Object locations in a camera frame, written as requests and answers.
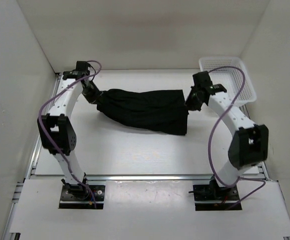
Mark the aluminium frame rail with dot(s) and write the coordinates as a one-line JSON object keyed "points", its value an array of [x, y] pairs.
{"points": [[149, 177]]}

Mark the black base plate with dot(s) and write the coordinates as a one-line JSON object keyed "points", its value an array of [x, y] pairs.
{"points": [[69, 200], [208, 199]]}

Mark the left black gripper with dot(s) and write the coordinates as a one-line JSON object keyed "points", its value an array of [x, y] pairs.
{"points": [[94, 99]]}

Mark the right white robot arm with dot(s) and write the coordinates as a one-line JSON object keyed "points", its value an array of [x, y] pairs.
{"points": [[249, 144]]}

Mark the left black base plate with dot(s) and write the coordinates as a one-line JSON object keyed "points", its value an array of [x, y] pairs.
{"points": [[69, 200]]}

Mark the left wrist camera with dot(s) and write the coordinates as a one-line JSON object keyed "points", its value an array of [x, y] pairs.
{"points": [[81, 70]]}

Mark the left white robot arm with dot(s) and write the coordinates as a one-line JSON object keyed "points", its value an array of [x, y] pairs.
{"points": [[56, 131]]}

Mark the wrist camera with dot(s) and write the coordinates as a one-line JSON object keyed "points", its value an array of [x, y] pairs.
{"points": [[81, 70], [203, 83]]}

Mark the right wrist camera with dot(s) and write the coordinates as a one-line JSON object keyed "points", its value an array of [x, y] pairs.
{"points": [[203, 83]]}

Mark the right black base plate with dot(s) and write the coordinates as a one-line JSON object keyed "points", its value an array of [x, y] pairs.
{"points": [[208, 199]]}

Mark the white perforated plastic basket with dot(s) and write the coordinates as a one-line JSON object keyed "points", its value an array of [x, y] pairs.
{"points": [[230, 72]]}

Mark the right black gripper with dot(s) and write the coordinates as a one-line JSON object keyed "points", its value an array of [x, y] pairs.
{"points": [[188, 103]]}

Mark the black shorts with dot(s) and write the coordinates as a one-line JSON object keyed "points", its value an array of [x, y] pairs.
{"points": [[159, 110]]}

